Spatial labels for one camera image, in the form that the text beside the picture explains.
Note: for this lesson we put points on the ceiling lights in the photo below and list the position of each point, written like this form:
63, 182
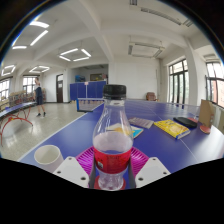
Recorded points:
73, 53

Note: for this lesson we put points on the grey striped notebook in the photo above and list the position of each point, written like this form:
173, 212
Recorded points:
141, 122

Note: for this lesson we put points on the blue folded tables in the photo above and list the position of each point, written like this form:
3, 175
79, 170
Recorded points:
86, 90

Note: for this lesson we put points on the blue and yellow book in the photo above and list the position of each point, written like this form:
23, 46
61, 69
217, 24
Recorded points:
137, 131

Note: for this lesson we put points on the shelf unit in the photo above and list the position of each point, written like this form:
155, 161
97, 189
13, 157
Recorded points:
18, 98

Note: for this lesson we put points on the dark brown door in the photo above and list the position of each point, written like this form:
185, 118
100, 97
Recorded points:
59, 90

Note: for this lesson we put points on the clear red-labelled drink bottle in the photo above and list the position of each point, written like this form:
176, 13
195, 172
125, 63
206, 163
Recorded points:
112, 153

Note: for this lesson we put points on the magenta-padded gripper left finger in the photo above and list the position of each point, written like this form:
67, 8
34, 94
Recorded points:
71, 170

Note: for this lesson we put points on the person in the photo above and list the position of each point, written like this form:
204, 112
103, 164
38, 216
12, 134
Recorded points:
39, 95

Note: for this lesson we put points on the ceiling air conditioner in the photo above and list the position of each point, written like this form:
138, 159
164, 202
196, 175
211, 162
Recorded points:
145, 50

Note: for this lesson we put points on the white cup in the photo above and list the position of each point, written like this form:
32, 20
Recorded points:
48, 156

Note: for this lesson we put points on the brown armchair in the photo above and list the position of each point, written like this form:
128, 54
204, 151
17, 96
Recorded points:
151, 96

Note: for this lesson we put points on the black pouch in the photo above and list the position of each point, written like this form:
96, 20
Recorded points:
185, 122

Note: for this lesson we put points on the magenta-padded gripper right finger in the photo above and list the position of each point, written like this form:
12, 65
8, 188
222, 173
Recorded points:
151, 170

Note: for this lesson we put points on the blue red-legged tennis table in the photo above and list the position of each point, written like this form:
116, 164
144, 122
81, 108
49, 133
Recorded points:
13, 111

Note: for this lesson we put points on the brown paper bag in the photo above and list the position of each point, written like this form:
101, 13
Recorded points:
206, 113

